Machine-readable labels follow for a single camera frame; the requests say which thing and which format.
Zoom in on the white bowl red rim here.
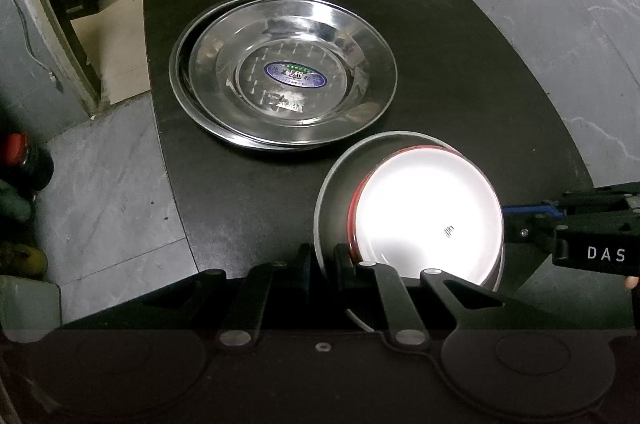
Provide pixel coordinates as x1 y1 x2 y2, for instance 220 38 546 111
312 130 507 333
346 144 503 285

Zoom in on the steel plate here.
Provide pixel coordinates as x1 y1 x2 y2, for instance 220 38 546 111
184 0 398 148
168 0 292 151

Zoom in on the red capped bottle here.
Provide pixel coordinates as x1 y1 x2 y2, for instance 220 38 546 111
1 132 54 193

